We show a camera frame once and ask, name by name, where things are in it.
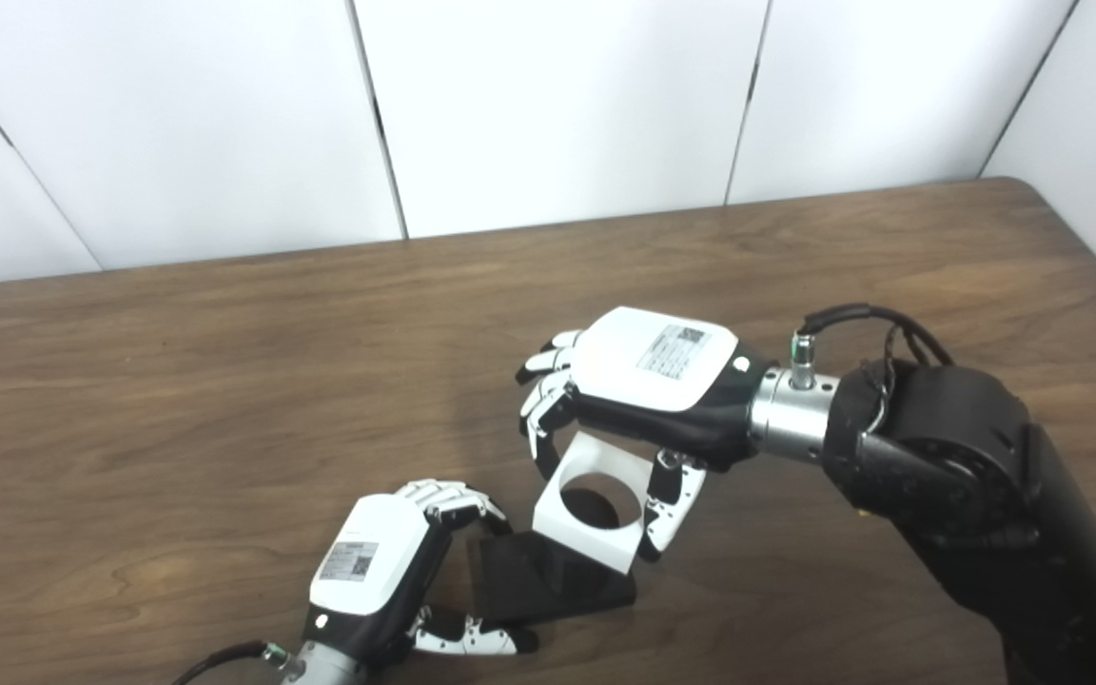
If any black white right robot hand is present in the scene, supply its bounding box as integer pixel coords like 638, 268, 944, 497
516, 306, 777, 564

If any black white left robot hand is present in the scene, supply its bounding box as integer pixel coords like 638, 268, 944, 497
301, 479, 539, 667

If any black peg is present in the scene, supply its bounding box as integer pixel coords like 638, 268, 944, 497
467, 490, 637, 629

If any white square piece with hole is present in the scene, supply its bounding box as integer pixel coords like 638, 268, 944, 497
532, 431, 658, 576

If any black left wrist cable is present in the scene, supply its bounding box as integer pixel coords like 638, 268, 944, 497
170, 641, 297, 685

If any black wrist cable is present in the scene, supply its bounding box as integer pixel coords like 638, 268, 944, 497
791, 303, 956, 382
170, 641, 297, 685

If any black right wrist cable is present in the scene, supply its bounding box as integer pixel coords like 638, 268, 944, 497
791, 303, 956, 382

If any thin black right arm wire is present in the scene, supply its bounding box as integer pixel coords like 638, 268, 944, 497
857, 323, 903, 437

